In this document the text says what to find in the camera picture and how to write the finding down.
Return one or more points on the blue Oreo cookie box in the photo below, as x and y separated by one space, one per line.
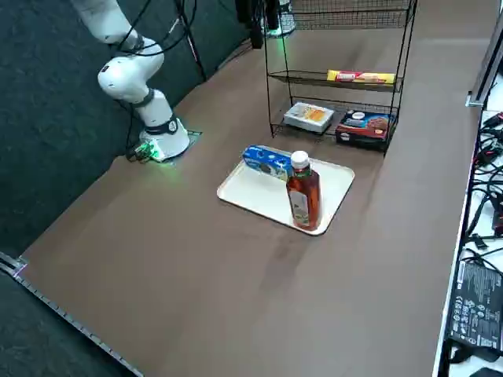
263 159

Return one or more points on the brown tea bottle white cap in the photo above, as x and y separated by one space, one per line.
304 196

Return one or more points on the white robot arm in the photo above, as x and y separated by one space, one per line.
129 78

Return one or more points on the cream plastic tray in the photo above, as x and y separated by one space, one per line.
255 192

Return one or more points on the black stand leg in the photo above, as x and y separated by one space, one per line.
198 59

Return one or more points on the white orange cracker box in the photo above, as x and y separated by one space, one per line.
308 117

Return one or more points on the yellow biscuit box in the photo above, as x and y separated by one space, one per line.
361 77

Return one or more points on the dark blue chocolate cookie box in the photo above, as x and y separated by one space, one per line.
363 129

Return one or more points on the black plug with red light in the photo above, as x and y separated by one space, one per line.
496 119
499 220

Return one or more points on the black labelled power adapter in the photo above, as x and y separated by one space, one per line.
475 302

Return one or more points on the aluminium post with bracket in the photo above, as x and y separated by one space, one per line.
482 82

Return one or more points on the aluminium table edge rail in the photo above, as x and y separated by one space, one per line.
59 307

